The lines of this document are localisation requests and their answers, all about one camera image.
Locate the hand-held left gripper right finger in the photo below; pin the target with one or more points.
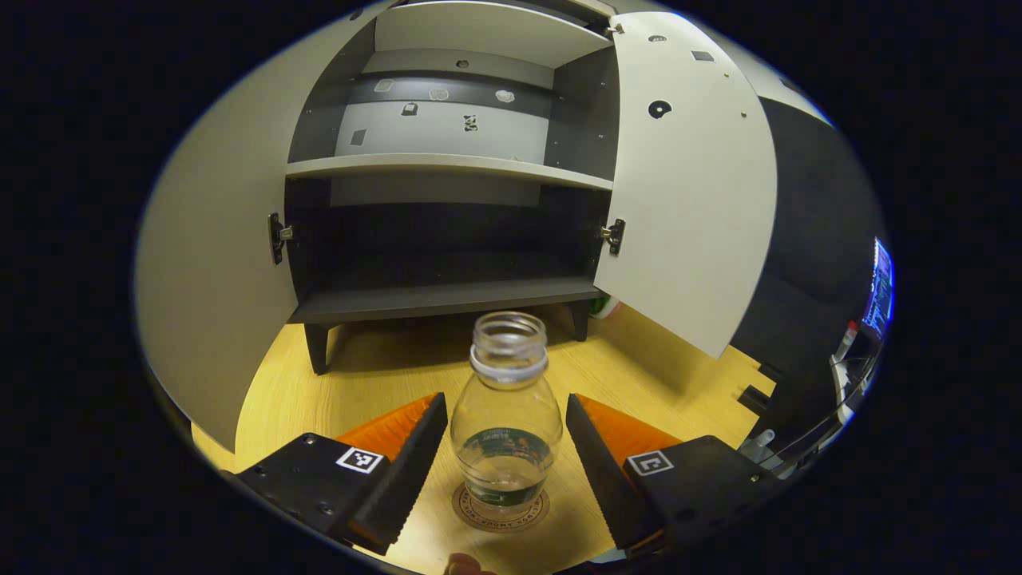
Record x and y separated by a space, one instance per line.
607 479

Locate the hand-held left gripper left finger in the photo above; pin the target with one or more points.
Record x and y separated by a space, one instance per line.
407 471

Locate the round brown coaster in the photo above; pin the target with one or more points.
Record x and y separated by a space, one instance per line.
467 511

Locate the clear plastic bottle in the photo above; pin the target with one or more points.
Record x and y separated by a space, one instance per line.
505 399

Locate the white cabinet door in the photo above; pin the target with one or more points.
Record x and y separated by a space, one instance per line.
207 239
687 200

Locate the white cabinet shelf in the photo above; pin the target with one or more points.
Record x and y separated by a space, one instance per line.
447 164
479 32

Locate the white and grey cabinet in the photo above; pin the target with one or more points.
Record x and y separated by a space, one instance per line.
583 120

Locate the white red green packet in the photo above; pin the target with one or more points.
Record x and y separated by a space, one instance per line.
607 307

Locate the bright computer screen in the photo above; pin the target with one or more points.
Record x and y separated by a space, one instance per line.
881 287

